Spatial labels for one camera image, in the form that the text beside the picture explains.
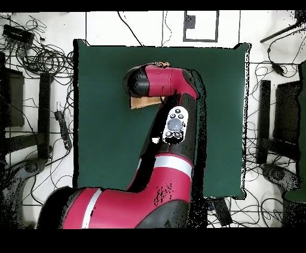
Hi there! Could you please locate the black rod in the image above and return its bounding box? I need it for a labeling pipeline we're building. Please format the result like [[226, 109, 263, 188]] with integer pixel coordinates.
[[259, 20, 306, 44]]

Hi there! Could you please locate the orange terry towel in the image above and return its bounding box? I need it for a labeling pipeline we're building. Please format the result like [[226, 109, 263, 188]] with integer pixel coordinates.
[[130, 61, 171, 110]]

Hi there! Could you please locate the black rectangular box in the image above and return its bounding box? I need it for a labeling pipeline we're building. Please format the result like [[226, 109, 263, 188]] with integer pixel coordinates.
[[2, 24, 35, 45]]

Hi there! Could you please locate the dark green table cloth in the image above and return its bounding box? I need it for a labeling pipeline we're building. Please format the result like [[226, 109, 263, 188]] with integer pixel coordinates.
[[72, 39, 252, 202]]

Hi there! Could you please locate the black flat bar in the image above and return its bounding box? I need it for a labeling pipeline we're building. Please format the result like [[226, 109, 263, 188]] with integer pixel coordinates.
[[37, 72, 51, 160], [256, 79, 271, 164]]

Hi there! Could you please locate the tangle of black cables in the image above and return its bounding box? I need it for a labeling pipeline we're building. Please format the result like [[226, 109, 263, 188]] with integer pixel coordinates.
[[0, 14, 75, 79]]

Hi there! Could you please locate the black power strip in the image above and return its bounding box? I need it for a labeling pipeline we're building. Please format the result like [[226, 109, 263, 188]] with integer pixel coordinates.
[[211, 197, 233, 227], [54, 109, 73, 150]]

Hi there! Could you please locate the black power adapter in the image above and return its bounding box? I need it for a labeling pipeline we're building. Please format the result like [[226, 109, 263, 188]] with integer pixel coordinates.
[[271, 62, 286, 76]]

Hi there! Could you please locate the grey chair base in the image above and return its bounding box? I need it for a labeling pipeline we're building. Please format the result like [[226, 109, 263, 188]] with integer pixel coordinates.
[[0, 157, 47, 227], [260, 163, 302, 192]]

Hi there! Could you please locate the black panel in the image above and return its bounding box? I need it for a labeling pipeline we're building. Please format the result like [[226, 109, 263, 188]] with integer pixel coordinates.
[[273, 81, 302, 144], [0, 67, 25, 128]]

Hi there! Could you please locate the long black cable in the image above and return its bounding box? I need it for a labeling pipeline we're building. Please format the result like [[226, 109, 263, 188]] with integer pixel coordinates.
[[117, 11, 144, 47]]

